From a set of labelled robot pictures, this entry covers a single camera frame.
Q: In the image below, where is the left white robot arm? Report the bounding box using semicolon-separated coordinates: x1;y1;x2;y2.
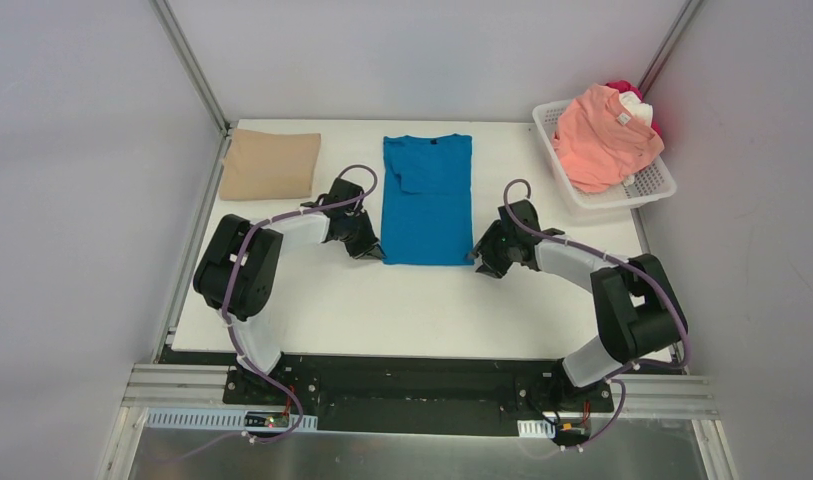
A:
192;178;386;405

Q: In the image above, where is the aluminium frame rail left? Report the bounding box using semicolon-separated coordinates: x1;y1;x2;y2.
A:
150;0;231;136

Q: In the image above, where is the aluminium frame rail right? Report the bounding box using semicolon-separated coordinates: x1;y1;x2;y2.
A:
637;0;706;95

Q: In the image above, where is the folded beige t shirt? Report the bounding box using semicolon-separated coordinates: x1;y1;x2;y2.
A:
218;129;321;201

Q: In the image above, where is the white garment in basket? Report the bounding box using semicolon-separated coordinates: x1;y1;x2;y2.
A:
619;90;654;127

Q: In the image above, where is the white plastic basket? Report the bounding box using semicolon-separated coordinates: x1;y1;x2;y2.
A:
532;100;677;218

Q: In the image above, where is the salmon pink t shirt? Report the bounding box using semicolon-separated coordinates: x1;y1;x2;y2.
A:
551;84;665;194

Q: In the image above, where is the aluminium frame rail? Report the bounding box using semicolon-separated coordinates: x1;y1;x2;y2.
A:
637;0;706;95
150;0;231;136

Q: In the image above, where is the controller board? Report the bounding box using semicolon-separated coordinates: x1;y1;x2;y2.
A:
145;408;318;434
516;419;591;446

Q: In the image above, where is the magenta garment in basket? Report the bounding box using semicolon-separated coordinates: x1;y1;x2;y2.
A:
606;80;662;136

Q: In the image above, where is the blue t shirt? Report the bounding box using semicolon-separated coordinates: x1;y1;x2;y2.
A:
381;134;474;266

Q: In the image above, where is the right controller board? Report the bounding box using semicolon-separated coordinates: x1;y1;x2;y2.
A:
516;419;591;446

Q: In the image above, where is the left controller board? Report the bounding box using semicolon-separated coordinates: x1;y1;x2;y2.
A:
145;408;318;434

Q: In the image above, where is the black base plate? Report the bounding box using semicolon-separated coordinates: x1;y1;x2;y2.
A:
159;347;617;437

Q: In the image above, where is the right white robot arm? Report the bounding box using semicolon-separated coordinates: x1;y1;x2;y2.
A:
469;200;688;410

